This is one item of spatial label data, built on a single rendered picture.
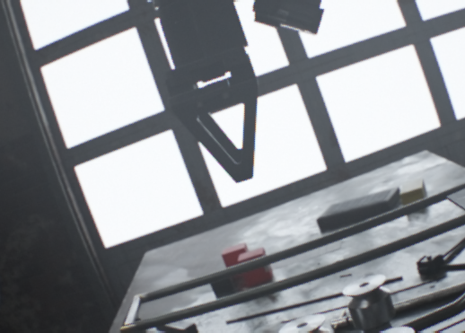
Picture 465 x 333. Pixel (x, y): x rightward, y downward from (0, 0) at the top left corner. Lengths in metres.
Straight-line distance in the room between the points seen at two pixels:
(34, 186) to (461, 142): 2.27
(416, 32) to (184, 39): 3.25
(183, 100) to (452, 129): 3.36
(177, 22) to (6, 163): 3.26
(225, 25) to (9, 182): 3.29
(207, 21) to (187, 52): 0.03
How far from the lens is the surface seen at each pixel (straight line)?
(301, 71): 3.69
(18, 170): 3.81
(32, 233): 3.84
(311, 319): 0.76
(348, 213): 1.45
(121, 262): 3.85
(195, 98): 0.55
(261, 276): 1.27
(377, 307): 0.79
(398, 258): 1.14
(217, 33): 0.58
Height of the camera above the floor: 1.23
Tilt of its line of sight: 7 degrees down
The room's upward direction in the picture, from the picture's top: 20 degrees counter-clockwise
